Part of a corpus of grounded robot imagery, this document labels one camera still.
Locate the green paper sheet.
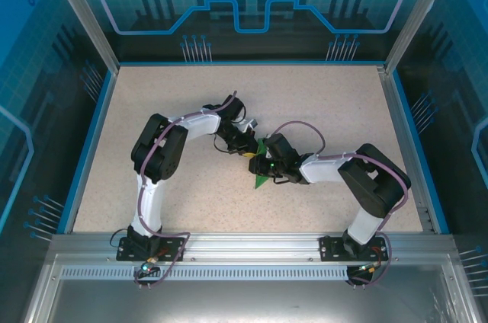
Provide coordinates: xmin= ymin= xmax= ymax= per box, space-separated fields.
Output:
xmin=253 ymin=138 xmax=274 ymax=190

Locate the steel sheet panel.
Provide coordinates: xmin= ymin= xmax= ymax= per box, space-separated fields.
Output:
xmin=21 ymin=254 xmax=480 ymax=323

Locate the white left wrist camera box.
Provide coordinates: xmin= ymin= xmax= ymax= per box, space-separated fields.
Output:
xmin=236 ymin=118 xmax=258 ymax=136

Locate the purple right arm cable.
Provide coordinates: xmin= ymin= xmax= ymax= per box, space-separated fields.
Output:
xmin=272 ymin=120 xmax=411 ymax=289

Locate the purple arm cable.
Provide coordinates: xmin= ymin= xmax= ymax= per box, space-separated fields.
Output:
xmin=272 ymin=120 xmax=411 ymax=289
xmin=133 ymin=90 xmax=238 ymax=289

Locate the aluminium mounting rail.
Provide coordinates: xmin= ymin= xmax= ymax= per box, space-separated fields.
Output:
xmin=49 ymin=233 xmax=457 ymax=263

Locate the slotted aluminium cable strip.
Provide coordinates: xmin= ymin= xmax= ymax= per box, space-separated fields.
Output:
xmin=60 ymin=266 xmax=393 ymax=282

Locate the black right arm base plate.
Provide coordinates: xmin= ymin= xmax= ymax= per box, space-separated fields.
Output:
xmin=319 ymin=234 xmax=393 ymax=263

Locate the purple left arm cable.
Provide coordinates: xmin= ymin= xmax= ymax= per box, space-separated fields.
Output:
xmin=133 ymin=90 xmax=238 ymax=289

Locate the aluminium side rail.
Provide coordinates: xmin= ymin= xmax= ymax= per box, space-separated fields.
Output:
xmin=375 ymin=65 xmax=439 ymax=235

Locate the cable connector with green light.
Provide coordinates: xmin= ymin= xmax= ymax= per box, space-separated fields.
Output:
xmin=139 ymin=257 xmax=160 ymax=275
xmin=357 ymin=261 xmax=383 ymax=274

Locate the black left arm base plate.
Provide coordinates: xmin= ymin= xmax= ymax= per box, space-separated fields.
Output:
xmin=116 ymin=235 xmax=188 ymax=263

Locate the aluminium frame post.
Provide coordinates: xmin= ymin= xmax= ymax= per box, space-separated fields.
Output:
xmin=42 ymin=0 xmax=122 ymax=73
xmin=384 ymin=0 xmax=461 ymax=75

